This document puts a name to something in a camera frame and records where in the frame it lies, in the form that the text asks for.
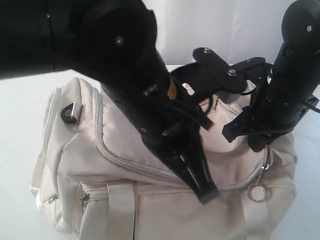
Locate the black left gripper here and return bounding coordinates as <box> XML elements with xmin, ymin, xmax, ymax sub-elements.
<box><xmin>99</xmin><ymin>49</ymin><xmax>220</xmax><ymax>205</ymax></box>

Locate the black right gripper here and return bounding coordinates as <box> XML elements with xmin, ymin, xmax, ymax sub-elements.
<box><xmin>222</xmin><ymin>74</ymin><xmax>308</xmax><ymax>153</ymax></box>

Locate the metal zipper pull ring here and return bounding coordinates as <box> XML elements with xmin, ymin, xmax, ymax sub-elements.
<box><xmin>245</xmin><ymin>164</ymin><xmax>270</xmax><ymax>203</ymax></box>

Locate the cream duffel bag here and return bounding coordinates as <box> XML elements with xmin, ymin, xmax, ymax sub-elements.
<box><xmin>30</xmin><ymin>78</ymin><xmax>298</xmax><ymax>240</ymax></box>

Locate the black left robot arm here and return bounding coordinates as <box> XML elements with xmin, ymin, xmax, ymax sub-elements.
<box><xmin>0</xmin><ymin>0</ymin><xmax>218</xmax><ymax>204</ymax></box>

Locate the white backdrop curtain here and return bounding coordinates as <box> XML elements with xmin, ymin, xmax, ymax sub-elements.
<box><xmin>145</xmin><ymin>0</ymin><xmax>296</xmax><ymax>65</ymax></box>

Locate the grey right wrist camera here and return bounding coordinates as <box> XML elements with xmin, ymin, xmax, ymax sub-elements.
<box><xmin>224</xmin><ymin>57</ymin><xmax>273</xmax><ymax>103</ymax></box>

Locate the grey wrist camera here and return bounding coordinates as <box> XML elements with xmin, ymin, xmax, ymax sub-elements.
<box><xmin>172</xmin><ymin>46</ymin><xmax>251</xmax><ymax>103</ymax></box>
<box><xmin>224</xmin><ymin>57</ymin><xmax>273</xmax><ymax>103</ymax></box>

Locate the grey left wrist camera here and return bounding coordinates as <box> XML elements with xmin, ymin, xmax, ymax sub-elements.
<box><xmin>172</xmin><ymin>46</ymin><xmax>251</xmax><ymax>103</ymax></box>

